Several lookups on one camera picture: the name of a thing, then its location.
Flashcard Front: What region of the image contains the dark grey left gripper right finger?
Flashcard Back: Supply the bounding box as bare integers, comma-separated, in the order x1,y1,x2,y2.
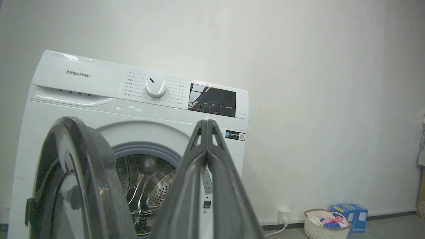
206,119,265,239

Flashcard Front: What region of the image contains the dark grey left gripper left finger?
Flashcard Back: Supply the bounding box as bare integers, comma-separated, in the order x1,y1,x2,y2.
150,120,208,239

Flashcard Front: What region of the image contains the dark grey washing machine door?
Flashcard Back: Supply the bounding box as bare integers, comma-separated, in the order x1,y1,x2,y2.
25,117,137,239

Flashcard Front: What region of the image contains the white Hisense washing machine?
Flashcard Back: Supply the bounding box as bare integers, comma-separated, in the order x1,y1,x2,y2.
7,50,249,239

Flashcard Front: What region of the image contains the black QR code sticker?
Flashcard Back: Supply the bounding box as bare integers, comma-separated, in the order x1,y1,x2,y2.
225,130,246,141

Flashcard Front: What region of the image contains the white laundry basket with clothes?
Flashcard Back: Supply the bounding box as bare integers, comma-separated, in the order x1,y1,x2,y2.
304,209,352,239

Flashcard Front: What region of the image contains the white round control knob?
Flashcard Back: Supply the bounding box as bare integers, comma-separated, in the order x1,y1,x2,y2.
145,77,167,98

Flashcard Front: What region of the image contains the blue cardboard box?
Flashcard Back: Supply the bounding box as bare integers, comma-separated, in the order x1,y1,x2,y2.
331,203,368,233

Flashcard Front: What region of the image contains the white wall plug with cable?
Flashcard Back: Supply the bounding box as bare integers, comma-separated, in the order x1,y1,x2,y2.
264,208,292,237

